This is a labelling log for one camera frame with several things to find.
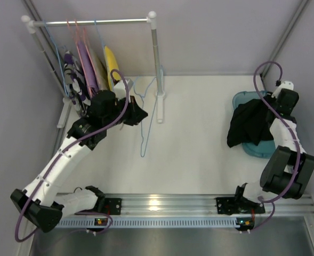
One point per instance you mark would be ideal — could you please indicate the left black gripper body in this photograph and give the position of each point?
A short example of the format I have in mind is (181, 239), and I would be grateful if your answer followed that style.
(133, 111)

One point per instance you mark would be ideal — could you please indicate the black trousers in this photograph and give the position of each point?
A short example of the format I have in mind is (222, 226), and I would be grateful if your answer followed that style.
(248, 124)

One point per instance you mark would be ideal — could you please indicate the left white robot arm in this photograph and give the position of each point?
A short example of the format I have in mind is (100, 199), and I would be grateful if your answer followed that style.
(39, 201)

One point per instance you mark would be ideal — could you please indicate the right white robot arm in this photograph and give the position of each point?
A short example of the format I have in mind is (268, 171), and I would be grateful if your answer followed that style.
(289, 168)

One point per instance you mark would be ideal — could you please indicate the yellow trousers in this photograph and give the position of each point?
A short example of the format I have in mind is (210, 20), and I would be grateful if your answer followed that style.
(111, 63)

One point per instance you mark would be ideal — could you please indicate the purple trousers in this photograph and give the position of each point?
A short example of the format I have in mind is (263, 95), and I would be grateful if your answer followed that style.
(89, 69)

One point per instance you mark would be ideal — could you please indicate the grey trousers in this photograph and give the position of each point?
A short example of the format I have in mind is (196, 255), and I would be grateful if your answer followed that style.
(99, 70)

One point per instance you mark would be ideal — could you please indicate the blue hanger far left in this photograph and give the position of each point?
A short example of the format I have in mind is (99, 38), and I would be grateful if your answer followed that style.
(58, 58)

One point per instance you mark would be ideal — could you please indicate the teal plastic basin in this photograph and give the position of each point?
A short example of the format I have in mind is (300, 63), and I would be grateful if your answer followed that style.
(264, 149)

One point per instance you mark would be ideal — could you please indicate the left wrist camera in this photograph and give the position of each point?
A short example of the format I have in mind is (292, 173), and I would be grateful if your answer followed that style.
(120, 89)

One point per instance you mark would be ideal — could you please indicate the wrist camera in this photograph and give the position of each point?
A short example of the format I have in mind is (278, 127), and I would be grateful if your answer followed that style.
(120, 89)
(282, 84)

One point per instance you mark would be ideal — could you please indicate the aluminium mounting rail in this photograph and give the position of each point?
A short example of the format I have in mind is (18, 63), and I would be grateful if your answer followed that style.
(180, 211)

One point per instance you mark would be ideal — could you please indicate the pink wire hanger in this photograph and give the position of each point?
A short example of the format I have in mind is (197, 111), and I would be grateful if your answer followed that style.
(75, 37)
(84, 39)

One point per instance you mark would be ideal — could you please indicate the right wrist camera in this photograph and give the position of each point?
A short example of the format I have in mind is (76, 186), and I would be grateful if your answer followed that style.
(282, 84)

